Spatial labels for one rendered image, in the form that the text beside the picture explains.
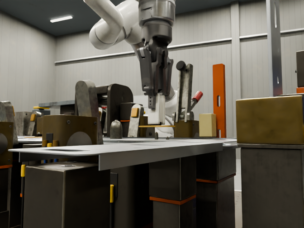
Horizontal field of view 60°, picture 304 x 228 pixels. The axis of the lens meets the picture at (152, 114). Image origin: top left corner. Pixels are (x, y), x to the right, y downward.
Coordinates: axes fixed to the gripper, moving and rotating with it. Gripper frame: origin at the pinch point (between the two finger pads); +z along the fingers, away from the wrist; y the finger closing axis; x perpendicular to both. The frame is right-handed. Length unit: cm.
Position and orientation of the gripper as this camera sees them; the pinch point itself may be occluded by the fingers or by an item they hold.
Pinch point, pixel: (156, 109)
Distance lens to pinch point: 62.8
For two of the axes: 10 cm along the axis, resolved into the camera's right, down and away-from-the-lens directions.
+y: -5.5, -0.6, -8.3
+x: 8.4, -0.4, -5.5
